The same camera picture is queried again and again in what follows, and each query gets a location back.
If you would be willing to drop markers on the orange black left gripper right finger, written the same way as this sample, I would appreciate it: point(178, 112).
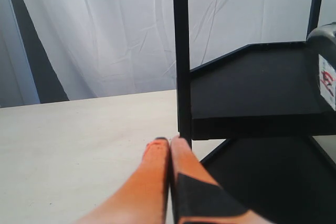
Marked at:
point(197, 197)

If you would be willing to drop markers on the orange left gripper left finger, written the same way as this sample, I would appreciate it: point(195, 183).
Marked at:
point(143, 197)

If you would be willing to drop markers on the stainless steel mug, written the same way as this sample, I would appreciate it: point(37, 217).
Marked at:
point(322, 42)

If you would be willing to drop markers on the black metal shelf rack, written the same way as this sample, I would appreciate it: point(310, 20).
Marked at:
point(251, 118)

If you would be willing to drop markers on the dark backdrop stand panel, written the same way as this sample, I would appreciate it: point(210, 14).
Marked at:
point(48, 86)

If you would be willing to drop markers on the white backdrop curtain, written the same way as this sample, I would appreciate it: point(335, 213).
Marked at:
point(102, 48)

